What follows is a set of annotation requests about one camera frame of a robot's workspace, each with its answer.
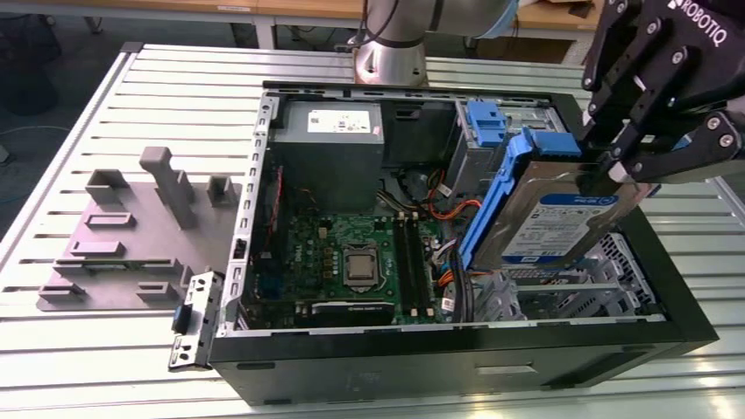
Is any metal drive cage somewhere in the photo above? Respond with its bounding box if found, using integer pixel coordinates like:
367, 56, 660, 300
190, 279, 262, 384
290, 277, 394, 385
446, 99, 576, 193

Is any orange power wire bundle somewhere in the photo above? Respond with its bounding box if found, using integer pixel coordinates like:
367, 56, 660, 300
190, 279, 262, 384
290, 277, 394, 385
427, 174, 487, 302

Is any black graphics card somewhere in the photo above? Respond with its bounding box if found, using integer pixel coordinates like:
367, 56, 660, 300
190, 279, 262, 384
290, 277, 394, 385
309, 299, 401, 328

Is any wooden desk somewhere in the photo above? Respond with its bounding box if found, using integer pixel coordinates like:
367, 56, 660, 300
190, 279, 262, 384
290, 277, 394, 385
83, 0, 610, 66

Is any silver CPU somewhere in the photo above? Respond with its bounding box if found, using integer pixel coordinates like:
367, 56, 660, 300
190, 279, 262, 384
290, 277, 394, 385
346, 254, 378, 281

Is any grey power supply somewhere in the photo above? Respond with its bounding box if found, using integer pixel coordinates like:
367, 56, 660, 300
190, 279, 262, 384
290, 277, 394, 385
269, 100, 390, 214

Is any CPU socket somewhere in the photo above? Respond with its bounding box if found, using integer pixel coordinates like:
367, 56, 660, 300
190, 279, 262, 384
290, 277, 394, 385
338, 243, 383, 292

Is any grey parts rack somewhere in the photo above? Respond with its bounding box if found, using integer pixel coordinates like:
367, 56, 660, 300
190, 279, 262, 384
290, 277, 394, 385
34, 146, 245, 313

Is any black PC case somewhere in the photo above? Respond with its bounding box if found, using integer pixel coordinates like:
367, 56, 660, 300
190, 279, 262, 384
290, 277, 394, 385
206, 79, 720, 407

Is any hard disk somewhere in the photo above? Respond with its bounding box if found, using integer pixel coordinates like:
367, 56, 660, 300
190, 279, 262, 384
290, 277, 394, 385
456, 128, 662, 271

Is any black RAM slot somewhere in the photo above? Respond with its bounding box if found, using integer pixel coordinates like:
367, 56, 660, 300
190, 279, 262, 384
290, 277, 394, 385
393, 210, 421, 319
406, 211, 437, 319

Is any black cable bundle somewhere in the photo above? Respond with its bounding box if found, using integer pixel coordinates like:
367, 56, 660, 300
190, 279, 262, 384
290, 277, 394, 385
451, 209, 487, 323

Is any blue drive latch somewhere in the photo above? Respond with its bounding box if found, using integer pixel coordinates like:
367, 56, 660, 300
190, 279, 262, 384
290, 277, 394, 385
464, 100, 510, 150

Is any green motherboard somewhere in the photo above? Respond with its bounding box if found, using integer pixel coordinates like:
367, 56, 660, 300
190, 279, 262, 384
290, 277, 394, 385
247, 208, 462, 327

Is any red twisted wire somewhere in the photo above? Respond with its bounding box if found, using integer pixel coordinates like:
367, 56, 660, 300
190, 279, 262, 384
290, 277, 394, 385
254, 164, 287, 263

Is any metal card retainer bracket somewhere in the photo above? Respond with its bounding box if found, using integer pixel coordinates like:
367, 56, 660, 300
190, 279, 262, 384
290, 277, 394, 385
166, 269, 226, 373

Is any metal disk bay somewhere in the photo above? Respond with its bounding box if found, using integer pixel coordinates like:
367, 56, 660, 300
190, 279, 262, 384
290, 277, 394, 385
482, 233, 656, 323

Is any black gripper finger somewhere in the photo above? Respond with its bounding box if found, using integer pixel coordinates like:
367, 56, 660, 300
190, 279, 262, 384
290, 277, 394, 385
603, 111, 745, 185
580, 12, 687, 152

